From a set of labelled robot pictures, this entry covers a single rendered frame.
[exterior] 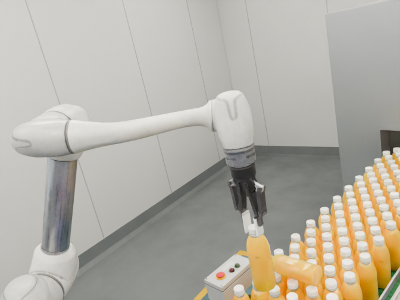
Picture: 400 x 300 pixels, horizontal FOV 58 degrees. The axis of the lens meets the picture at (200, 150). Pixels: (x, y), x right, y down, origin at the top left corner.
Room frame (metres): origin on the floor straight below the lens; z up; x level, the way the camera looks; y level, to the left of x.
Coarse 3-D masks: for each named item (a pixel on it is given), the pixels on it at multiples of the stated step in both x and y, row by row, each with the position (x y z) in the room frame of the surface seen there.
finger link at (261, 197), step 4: (260, 188) 0.95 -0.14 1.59; (264, 188) 0.96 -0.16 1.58; (260, 192) 0.95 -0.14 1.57; (264, 192) 0.97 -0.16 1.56; (260, 196) 0.95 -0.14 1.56; (264, 196) 0.96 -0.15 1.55; (260, 200) 0.95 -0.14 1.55; (264, 200) 0.96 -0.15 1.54; (260, 204) 0.95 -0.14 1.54; (264, 204) 0.96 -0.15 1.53; (260, 208) 0.95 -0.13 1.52; (264, 208) 0.96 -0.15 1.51; (260, 212) 0.96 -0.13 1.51; (260, 216) 0.96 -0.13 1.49
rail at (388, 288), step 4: (396, 272) 1.21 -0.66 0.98; (396, 276) 1.19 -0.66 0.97; (392, 280) 1.17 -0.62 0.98; (396, 280) 1.19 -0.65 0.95; (388, 284) 1.15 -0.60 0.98; (392, 284) 1.16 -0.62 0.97; (388, 288) 1.14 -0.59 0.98; (384, 292) 1.12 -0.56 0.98; (388, 292) 1.13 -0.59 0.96; (380, 296) 1.10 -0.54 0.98; (384, 296) 1.11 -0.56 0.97
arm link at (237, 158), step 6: (252, 144) 0.98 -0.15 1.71; (228, 150) 0.98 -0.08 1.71; (234, 150) 0.97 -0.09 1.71; (240, 150) 0.96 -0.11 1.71; (246, 150) 0.96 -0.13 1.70; (252, 150) 0.98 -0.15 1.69; (228, 156) 0.98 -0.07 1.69; (234, 156) 0.97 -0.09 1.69; (240, 156) 0.96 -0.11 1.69; (246, 156) 0.96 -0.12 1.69; (252, 156) 0.98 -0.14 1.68; (228, 162) 0.99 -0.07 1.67; (234, 162) 0.97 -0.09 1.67; (240, 162) 0.96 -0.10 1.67; (246, 162) 0.96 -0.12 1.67; (252, 162) 0.97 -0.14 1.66
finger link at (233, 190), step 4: (228, 184) 1.04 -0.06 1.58; (232, 188) 1.03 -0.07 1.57; (236, 188) 1.04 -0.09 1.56; (232, 192) 1.04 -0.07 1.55; (236, 192) 1.04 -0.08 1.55; (232, 196) 1.04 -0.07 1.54; (236, 196) 1.04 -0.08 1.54; (236, 200) 1.03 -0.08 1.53; (236, 204) 1.03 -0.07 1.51; (236, 208) 1.03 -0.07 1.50
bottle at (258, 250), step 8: (248, 240) 1.00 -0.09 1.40; (256, 240) 0.98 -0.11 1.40; (264, 240) 0.98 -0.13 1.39; (248, 248) 0.99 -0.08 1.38; (256, 248) 0.97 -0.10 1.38; (264, 248) 0.97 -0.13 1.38; (248, 256) 0.99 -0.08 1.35; (256, 256) 0.97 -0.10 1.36; (264, 256) 0.97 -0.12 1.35; (256, 264) 0.97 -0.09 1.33; (264, 264) 0.97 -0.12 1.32; (272, 264) 0.99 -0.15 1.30; (256, 272) 0.98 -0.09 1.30; (264, 272) 0.97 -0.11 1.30; (272, 272) 0.98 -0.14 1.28; (256, 280) 0.98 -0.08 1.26; (264, 280) 0.97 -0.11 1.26; (272, 280) 0.97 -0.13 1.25; (256, 288) 0.99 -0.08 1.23; (264, 288) 0.97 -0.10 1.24; (272, 288) 0.97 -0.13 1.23
